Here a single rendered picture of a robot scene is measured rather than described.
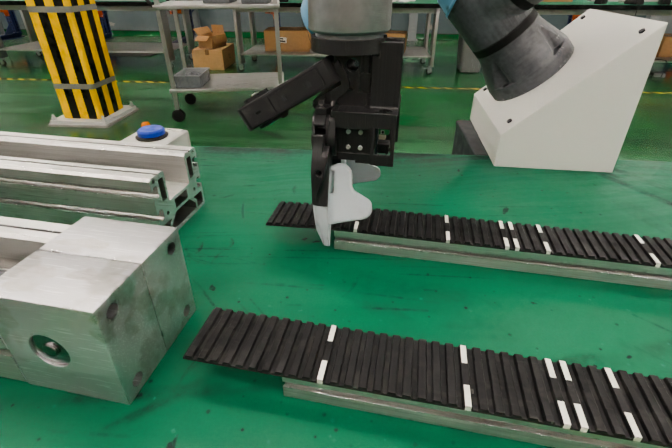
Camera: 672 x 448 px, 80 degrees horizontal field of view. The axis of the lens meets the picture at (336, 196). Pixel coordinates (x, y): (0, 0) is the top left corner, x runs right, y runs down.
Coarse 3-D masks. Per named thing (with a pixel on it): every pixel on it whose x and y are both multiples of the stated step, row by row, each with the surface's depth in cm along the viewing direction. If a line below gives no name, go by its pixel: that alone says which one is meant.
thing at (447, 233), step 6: (444, 216) 46; (456, 216) 46; (444, 222) 45; (450, 222) 46; (456, 222) 45; (444, 228) 44; (450, 228) 45; (456, 228) 44; (444, 234) 44; (450, 234) 44; (456, 234) 43; (444, 240) 43; (450, 240) 42; (456, 240) 42
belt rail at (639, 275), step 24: (336, 240) 46; (360, 240) 46; (384, 240) 45; (408, 240) 44; (480, 264) 44; (504, 264) 43; (528, 264) 42; (552, 264) 43; (576, 264) 41; (600, 264) 41; (624, 264) 40
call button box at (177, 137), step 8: (168, 128) 65; (128, 136) 62; (136, 136) 61; (160, 136) 61; (168, 136) 62; (176, 136) 62; (184, 136) 64; (168, 144) 60; (176, 144) 62; (184, 144) 64; (192, 160) 67
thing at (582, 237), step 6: (576, 234) 43; (582, 234) 44; (588, 234) 43; (576, 240) 43; (582, 240) 42; (588, 240) 43; (594, 240) 42; (582, 246) 42; (588, 246) 41; (594, 246) 41; (588, 252) 40; (594, 252) 41; (600, 252) 40; (588, 258) 40; (594, 258) 40; (600, 258) 40; (606, 258) 40
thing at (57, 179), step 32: (0, 160) 48; (32, 160) 48; (64, 160) 54; (96, 160) 53; (128, 160) 52; (160, 160) 51; (0, 192) 49; (32, 192) 48; (64, 192) 47; (96, 192) 46; (128, 192) 46; (160, 192) 46; (192, 192) 53; (160, 224) 46
